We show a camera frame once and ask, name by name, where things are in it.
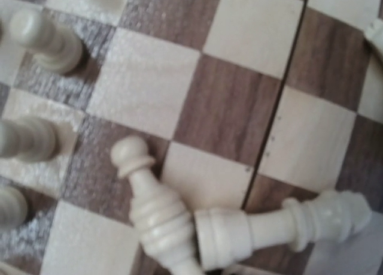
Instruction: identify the white pawn row slot three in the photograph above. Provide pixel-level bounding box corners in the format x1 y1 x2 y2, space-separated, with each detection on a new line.
1 116 57 163

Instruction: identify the white pawn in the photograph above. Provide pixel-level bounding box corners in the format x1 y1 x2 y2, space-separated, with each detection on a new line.
1 186 28 233
10 9 83 74

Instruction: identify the wooden chess board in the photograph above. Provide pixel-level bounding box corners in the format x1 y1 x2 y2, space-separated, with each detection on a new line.
1 0 382 274

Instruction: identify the fallen white bishop centre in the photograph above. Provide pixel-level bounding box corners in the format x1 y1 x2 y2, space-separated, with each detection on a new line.
110 135 204 274

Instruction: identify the fallen white rook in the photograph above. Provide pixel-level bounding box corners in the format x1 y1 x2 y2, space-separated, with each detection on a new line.
194 190 372 271

